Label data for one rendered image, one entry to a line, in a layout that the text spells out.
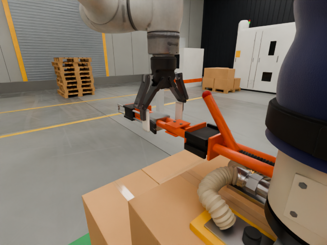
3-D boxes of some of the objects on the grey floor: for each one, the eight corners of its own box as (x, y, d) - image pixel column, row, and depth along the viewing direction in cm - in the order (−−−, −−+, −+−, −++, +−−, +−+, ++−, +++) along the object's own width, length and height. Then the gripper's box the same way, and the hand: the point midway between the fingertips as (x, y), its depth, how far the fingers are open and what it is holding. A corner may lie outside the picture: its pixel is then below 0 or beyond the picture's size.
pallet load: (240, 91, 732) (244, 68, 701) (226, 94, 673) (229, 69, 642) (216, 87, 821) (218, 67, 790) (201, 89, 762) (203, 67, 731)
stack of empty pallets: (97, 94, 658) (92, 57, 613) (63, 98, 593) (56, 57, 549) (86, 90, 753) (81, 57, 708) (57, 93, 688) (49, 57, 644)
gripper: (131, 55, 40) (136, 139, 48) (202, 56, 55) (197, 120, 62) (117, 55, 46) (123, 131, 53) (184, 56, 61) (182, 115, 68)
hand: (163, 122), depth 57 cm, fingers open, 13 cm apart
